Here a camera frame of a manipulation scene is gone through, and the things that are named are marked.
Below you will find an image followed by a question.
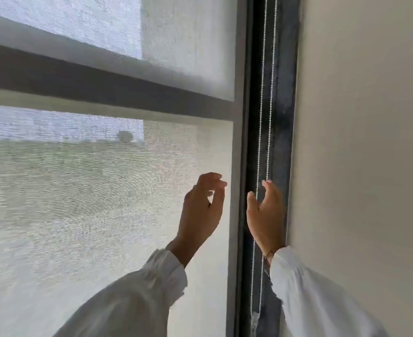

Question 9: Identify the person's left hand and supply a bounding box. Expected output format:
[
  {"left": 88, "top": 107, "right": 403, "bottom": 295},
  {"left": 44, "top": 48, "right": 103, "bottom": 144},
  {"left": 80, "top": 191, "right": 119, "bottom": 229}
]
[{"left": 176, "top": 172, "right": 228, "bottom": 245}]

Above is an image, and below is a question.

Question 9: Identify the sheer grey roller blind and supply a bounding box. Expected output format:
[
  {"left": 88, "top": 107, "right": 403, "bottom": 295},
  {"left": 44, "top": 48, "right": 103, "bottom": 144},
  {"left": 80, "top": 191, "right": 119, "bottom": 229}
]
[{"left": 0, "top": 0, "right": 238, "bottom": 337}]

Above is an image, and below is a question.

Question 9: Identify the person's right hand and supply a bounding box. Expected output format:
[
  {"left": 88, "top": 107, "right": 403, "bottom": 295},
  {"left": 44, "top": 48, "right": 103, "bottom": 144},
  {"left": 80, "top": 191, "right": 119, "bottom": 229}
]
[{"left": 246, "top": 180, "right": 287, "bottom": 256}]

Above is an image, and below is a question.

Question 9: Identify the person's left forearm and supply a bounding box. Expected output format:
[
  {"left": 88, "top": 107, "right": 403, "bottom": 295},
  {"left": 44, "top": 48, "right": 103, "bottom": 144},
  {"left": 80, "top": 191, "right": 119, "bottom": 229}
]
[{"left": 54, "top": 238, "right": 207, "bottom": 337}]

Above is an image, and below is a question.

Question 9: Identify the white bead chain cord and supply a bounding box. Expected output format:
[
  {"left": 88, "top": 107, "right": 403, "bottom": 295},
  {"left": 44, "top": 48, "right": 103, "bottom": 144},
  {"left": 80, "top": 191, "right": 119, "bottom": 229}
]
[{"left": 250, "top": 0, "right": 278, "bottom": 337}]

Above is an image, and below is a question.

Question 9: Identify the person's right forearm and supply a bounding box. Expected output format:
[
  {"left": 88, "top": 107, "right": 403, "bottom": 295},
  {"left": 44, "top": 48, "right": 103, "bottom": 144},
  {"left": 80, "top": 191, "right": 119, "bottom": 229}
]
[{"left": 264, "top": 246, "right": 390, "bottom": 337}]

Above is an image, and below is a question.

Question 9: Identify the dark grey window frame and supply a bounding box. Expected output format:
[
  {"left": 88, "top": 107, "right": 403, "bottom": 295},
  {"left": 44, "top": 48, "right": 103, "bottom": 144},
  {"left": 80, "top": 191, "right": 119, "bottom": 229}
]
[{"left": 0, "top": 0, "right": 302, "bottom": 337}]

